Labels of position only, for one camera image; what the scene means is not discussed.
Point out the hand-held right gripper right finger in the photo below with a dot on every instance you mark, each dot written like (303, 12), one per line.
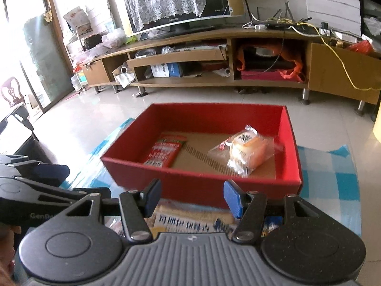
(232, 199)

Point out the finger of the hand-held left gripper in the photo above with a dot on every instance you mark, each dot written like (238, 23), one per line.
(89, 191)
(52, 172)

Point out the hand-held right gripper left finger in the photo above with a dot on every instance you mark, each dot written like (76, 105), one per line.
(153, 198)

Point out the beige printed snack packet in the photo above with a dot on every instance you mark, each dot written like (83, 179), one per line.
(190, 214)

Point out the red cardboard box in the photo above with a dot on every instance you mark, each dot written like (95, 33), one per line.
(193, 181)

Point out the red snack packet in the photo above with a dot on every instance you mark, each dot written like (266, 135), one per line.
(162, 152)

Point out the clear bread packet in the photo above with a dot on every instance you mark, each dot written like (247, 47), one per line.
(247, 152)

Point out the wooden chair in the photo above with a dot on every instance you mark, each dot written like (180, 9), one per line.
(12, 91)

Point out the white plastic bag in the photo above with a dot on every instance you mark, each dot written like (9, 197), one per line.
(125, 79)

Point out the flat red box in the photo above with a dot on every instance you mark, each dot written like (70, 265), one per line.
(262, 75)

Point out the blue white carton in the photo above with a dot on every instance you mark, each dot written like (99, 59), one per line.
(166, 70)

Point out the white storage rack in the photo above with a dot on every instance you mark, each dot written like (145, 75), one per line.
(79, 29)

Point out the clear plastic bag pile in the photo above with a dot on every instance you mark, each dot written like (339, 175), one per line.
(111, 38)

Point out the silver media player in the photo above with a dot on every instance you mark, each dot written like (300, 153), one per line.
(196, 48)

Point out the orange plastic bag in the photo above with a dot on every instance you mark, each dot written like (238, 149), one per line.
(290, 55)

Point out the cream trash bin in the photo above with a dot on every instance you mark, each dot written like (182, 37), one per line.
(377, 131)

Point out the wooden television stand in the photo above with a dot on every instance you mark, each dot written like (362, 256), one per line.
(327, 65)

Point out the black router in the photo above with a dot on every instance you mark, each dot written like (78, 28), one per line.
(279, 23)

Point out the red plastic bag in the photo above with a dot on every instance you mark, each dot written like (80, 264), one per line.
(361, 49)

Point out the white lace cloth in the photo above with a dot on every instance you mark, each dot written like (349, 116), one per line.
(163, 0)

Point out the white power strip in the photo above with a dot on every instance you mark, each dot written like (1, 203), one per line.
(345, 35)

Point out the white board stack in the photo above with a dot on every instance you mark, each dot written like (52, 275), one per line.
(330, 3)

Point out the dark metal shelf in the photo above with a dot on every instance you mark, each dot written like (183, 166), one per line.
(370, 6)

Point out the black metal frame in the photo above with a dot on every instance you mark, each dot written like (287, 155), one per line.
(20, 116)

